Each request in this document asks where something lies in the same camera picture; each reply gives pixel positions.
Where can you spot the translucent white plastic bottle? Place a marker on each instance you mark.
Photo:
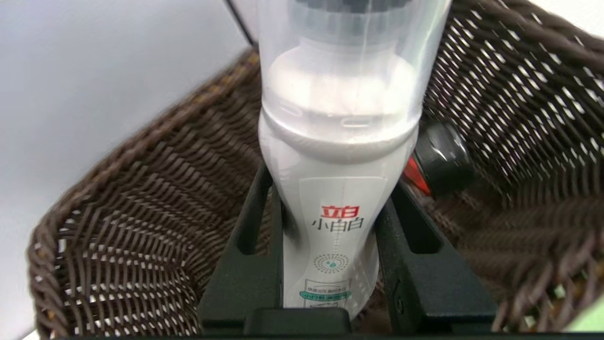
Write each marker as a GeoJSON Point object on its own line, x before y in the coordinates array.
{"type": "Point", "coordinates": [339, 141]}

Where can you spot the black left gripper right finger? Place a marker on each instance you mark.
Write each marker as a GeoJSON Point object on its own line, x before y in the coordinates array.
{"type": "Point", "coordinates": [434, 283]}

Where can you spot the black red face wash tube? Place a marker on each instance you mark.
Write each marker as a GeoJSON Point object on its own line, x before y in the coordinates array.
{"type": "Point", "coordinates": [443, 160]}

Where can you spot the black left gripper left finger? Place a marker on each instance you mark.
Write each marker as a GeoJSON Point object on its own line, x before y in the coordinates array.
{"type": "Point", "coordinates": [245, 278]}

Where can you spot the dark brown wicker basket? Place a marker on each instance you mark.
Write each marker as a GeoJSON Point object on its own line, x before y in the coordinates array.
{"type": "Point", "coordinates": [141, 212]}

